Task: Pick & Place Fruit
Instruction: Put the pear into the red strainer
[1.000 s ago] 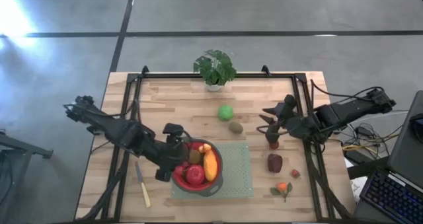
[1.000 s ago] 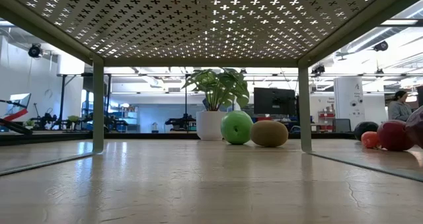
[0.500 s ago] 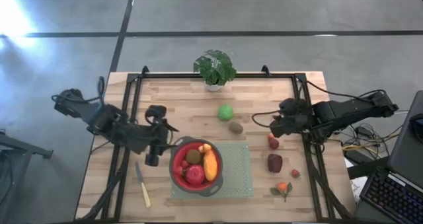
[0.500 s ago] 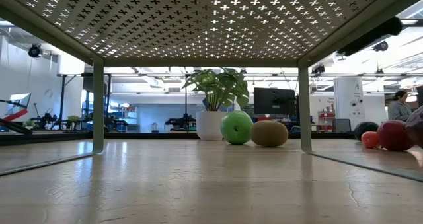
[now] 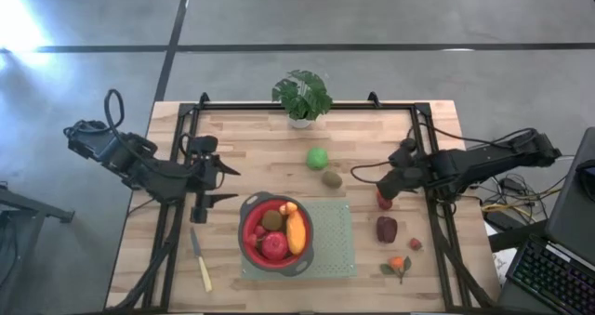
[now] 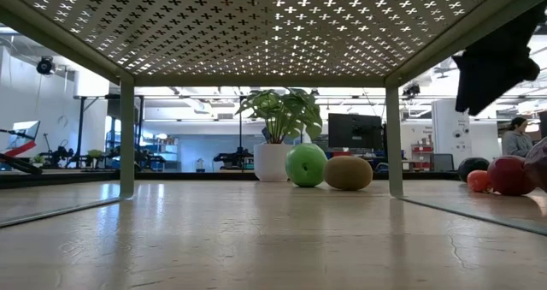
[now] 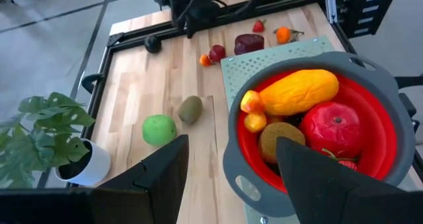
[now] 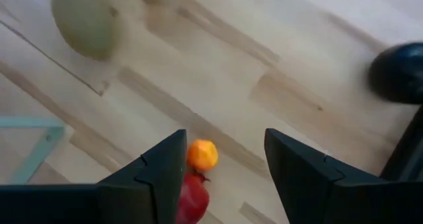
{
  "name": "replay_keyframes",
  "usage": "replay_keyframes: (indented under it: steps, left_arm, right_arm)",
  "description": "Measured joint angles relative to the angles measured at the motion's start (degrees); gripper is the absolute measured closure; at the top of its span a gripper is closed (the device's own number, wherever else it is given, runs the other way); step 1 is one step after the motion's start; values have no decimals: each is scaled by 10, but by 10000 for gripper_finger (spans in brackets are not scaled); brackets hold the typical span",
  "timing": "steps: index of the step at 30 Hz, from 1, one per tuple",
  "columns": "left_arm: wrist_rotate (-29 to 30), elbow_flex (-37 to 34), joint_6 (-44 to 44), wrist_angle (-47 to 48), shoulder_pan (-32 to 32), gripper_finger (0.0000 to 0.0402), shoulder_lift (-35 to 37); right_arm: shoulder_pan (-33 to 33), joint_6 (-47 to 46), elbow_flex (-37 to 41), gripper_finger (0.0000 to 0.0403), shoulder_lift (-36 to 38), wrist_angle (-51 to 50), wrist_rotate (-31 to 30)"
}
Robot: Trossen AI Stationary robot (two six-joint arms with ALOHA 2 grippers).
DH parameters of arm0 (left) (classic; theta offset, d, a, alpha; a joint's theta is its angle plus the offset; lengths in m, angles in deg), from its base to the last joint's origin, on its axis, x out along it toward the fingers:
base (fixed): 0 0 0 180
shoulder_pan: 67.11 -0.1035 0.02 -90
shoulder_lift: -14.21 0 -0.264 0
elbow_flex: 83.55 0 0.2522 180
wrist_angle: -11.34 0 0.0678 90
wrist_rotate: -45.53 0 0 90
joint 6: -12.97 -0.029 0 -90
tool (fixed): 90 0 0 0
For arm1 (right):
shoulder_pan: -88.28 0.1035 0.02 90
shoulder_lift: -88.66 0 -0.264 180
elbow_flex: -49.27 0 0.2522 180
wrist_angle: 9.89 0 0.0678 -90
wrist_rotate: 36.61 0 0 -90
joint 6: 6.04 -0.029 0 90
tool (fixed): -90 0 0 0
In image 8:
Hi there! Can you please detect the brown kiwi fruit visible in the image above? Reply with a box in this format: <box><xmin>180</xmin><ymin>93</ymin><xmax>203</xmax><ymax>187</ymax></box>
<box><xmin>50</xmin><ymin>0</ymin><xmax>122</xmax><ymax>61</ymax></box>

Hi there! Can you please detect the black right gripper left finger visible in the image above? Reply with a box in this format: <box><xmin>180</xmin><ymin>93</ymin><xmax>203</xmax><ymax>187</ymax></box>
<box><xmin>97</xmin><ymin>128</ymin><xmax>188</xmax><ymax>224</ymax></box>

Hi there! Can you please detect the small orange fruit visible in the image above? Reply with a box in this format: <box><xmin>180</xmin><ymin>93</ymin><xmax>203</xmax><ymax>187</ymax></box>
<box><xmin>186</xmin><ymin>139</ymin><xmax>219</xmax><ymax>172</ymax></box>

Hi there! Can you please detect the black round plum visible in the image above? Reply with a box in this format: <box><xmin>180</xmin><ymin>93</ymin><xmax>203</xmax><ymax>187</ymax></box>
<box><xmin>367</xmin><ymin>42</ymin><xmax>423</xmax><ymax>105</ymax></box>

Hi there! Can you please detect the small dark red fruit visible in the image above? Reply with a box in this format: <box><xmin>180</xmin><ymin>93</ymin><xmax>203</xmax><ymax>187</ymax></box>
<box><xmin>176</xmin><ymin>171</ymin><xmax>212</xmax><ymax>224</ymax></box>

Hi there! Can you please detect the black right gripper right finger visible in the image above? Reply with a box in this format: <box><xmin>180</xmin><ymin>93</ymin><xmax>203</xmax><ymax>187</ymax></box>
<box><xmin>264</xmin><ymin>128</ymin><xmax>381</xmax><ymax>224</ymax></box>

